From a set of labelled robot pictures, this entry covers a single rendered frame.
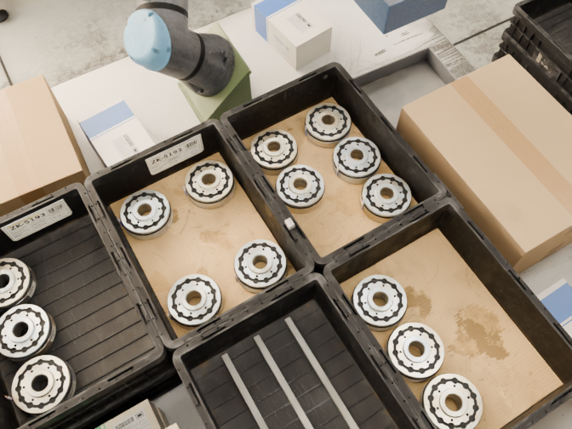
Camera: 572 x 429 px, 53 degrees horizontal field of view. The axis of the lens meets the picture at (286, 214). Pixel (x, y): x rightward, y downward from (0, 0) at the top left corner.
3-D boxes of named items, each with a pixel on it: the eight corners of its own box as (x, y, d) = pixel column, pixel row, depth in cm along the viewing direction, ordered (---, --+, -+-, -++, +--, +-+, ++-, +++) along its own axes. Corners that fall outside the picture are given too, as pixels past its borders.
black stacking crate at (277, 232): (100, 208, 123) (82, 180, 113) (222, 149, 130) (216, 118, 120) (180, 368, 107) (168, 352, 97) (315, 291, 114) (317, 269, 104)
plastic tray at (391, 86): (379, 151, 143) (381, 140, 138) (339, 95, 151) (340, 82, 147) (468, 111, 148) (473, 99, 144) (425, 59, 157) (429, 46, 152)
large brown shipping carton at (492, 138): (387, 157, 142) (401, 106, 124) (483, 108, 149) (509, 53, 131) (493, 289, 125) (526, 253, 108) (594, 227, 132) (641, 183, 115)
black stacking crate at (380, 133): (223, 148, 130) (218, 117, 120) (333, 95, 137) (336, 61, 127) (317, 289, 114) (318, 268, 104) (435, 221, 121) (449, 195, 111)
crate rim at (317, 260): (218, 122, 122) (216, 115, 120) (336, 66, 129) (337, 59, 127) (318, 272, 106) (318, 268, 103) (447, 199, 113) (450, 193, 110)
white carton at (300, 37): (253, 28, 163) (251, 2, 155) (287, 9, 166) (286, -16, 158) (295, 71, 155) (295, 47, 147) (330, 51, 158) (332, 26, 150)
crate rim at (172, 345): (84, 185, 115) (81, 179, 113) (217, 122, 122) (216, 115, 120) (170, 357, 99) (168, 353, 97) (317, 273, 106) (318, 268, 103)
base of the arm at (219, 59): (180, 71, 147) (151, 60, 139) (214, 24, 142) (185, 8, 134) (208, 109, 141) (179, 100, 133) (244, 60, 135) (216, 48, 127)
